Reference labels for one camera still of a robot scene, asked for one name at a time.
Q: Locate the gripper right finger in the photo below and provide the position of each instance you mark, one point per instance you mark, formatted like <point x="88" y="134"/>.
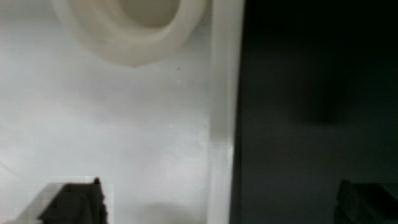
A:
<point x="367" y="203"/>

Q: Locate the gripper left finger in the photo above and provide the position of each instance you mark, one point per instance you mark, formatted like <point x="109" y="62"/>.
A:
<point x="77" y="206"/>

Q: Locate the white square table top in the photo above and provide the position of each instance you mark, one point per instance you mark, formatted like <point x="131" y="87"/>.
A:
<point x="118" y="106"/>

